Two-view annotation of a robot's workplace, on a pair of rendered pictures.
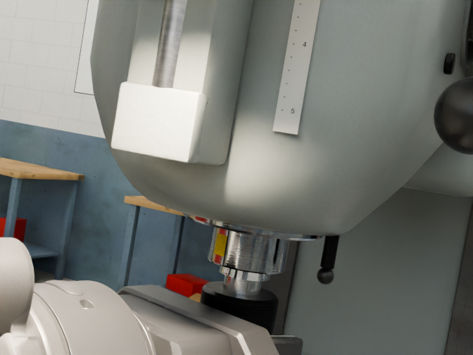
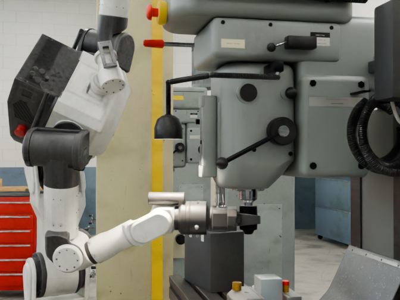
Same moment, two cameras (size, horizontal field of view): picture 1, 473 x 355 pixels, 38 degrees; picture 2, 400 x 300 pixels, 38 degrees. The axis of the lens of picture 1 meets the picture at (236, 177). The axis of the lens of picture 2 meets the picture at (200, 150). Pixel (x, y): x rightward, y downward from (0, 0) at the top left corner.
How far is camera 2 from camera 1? 132 cm
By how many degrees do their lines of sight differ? 54
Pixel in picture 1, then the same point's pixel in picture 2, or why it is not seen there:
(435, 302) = (391, 222)
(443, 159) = (296, 168)
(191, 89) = (202, 165)
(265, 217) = (225, 186)
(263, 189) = (220, 180)
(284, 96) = not seen: hidden behind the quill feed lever
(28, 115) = not seen: outside the picture
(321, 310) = (368, 231)
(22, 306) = (182, 201)
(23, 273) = (182, 196)
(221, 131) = (211, 171)
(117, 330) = (200, 206)
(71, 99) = not seen: outside the picture
